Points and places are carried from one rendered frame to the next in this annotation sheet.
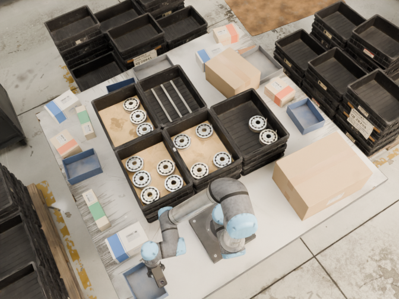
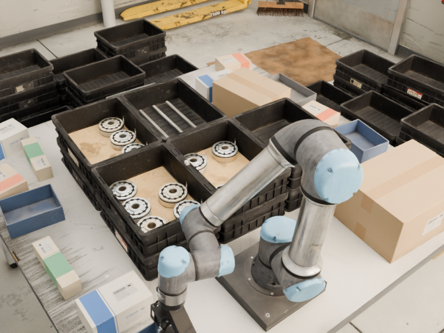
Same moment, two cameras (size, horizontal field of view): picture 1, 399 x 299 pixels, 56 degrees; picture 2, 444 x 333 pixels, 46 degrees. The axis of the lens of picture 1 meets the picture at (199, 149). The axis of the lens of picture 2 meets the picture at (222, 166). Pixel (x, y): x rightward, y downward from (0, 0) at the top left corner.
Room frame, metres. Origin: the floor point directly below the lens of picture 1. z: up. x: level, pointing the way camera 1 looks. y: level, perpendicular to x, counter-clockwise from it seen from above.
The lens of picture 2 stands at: (-0.37, 0.35, 2.09)
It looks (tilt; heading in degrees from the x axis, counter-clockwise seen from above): 39 degrees down; 346
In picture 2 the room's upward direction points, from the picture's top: 1 degrees clockwise
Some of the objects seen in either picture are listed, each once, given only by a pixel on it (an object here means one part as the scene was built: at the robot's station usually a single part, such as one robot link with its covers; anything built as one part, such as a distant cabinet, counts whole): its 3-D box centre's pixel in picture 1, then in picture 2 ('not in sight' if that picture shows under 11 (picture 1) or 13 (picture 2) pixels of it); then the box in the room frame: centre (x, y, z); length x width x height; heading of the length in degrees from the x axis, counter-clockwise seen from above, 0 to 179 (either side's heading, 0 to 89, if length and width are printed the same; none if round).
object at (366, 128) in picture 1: (360, 123); not in sight; (1.43, -1.16, 0.41); 0.31 x 0.02 x 0.16; 25
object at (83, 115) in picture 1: (85, 122); (36, 158); (1.48, 0.71, 0.73); 0.24 x 0.06 x 0.06; 18
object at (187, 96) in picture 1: (172, 100); (172, 118); (1.47, 0.13, 0.87); 0.40 x 0.30 x 0.11; 21
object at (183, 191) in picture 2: (165, 167); (172, 192); (1.01, 0.20, 0.86); 0.10 x 0.10 x 0.01
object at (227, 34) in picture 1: (225, 35); (232, 65); (2.11, -0.30, 0.74); 0.16 x 0.12 x 0.07; 103
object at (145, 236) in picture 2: (152, 167); (154, 186); (0.98, 0.26, 0.92); 0.40 x 0.30 x 0.02; 21
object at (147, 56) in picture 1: (145, 60); not in sight; (2.29, 0.35, 0.41); 0.31 x 0.02 x 0.16; 115
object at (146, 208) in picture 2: (141, 178); (135, 207); (0.96, 0.33, 0.86); 0.10 x 0.10 x 0.01
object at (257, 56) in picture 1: (259, 64); (283, 92); (1.80, -0.48, 0.73); 0.27 x 0.20 x 0.05; 26
